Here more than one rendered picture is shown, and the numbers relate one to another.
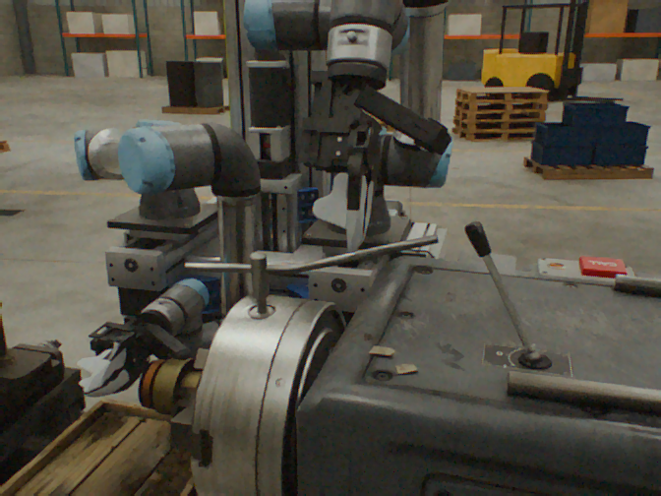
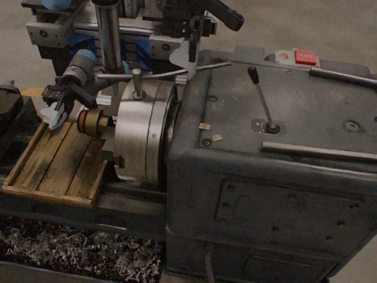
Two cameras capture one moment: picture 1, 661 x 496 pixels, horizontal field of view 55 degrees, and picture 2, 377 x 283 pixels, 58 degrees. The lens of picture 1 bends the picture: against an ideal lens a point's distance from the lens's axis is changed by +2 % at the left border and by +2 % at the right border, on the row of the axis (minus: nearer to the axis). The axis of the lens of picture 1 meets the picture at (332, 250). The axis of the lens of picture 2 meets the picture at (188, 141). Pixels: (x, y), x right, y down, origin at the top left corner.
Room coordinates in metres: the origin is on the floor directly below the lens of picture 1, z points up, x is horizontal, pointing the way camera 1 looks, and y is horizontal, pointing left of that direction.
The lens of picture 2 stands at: (0.07, 0.08, 1.85)
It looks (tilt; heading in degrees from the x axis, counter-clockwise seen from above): 48 degrees down; 350
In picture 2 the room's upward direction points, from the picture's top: 4 degrees clockwise
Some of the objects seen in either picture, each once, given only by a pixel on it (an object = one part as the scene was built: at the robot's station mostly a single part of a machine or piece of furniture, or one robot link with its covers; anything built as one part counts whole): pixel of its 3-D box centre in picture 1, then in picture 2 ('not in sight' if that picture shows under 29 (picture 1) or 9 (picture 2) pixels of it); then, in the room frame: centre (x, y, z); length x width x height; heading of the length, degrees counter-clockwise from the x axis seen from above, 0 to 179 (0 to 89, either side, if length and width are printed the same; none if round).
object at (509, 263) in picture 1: (486, 269); (248, 56); (0.93, -0.25, 1.24); 0.09 x 0.08 x 0.03; 74
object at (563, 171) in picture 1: (588, 139); not in sight; (7.38, -3.01, 0.39); 1.20 x 0.80 x 0.79; 92
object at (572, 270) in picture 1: (582, 284); (294, 65); (0.89, -0.38, 1.23); 0.13 x 0.08 x 0.05; 74
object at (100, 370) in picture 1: (93, 366); (49, 113); (0.88, 0.38, 1.10); 0.09 x 0.06 x 0.03; 164
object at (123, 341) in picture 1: (122, 350); (61, 103); (0.91, 0.34, 1.10); 0.09 x 0.02 x 0.05; 164
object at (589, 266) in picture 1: (602, 269); (304, 58); (0.88, -0.41, 1.26); 0.06 x 0.06 x 0.02; 74
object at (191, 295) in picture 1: (181, 305); (82, 65); (1.13, 0.30, 1.09); 0.11 x 0.08 x 0.09; 164
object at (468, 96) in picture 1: (498, 113); not in sight; (10.11, -2.65, 0.36); 1.26 x 0.86 x 0.73; 95
